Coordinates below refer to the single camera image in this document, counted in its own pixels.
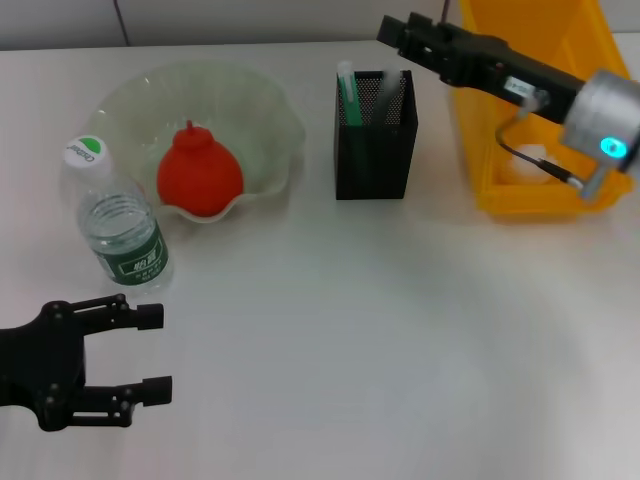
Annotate clear green-label water bottle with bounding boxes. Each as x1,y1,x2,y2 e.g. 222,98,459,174
60,134,174,290

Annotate grey marker pen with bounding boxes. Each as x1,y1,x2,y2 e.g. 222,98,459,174
369,69,404,124

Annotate black mesh pen holder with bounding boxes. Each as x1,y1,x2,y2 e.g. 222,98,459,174
333,69,419,201

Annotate green pen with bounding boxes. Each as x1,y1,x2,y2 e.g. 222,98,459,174
335,60,366,129

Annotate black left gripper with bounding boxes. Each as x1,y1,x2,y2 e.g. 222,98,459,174
0,293,174,432

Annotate yellow plastic storage bin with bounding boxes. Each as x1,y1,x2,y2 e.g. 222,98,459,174
449,0,636,221

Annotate white paper ball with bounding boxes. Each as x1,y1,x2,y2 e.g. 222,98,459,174
507,143,551,184

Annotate orange fruit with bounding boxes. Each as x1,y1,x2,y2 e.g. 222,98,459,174
155,119,245,217

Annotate translucent wavy fruit plate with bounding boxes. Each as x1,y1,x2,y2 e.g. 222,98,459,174
89,62,305,226

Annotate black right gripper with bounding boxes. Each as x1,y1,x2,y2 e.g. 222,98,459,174
378,13,586,124

